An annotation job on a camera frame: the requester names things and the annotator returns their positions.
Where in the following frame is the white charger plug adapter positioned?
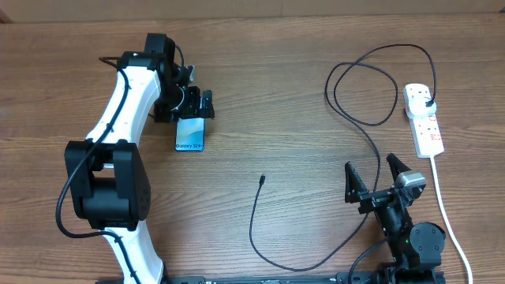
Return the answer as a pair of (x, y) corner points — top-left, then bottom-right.
(406, 97), (437, 120)

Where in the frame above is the white power strip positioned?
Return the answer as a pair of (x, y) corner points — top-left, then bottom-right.
(403, 84), (444, 159)

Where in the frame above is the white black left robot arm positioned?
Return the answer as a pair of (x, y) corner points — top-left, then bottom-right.
(55, 33), (215, 283)

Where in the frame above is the blue Galaxy smartphone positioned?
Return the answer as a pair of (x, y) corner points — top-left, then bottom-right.
(175, 118), (205, 152)

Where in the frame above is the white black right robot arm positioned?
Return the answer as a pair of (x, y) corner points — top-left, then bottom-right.
(344, 153), (446, 283)

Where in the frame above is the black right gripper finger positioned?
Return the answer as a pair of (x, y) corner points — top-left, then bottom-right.
(345, 162), (368, 203)
(386, 153), (411, 185)

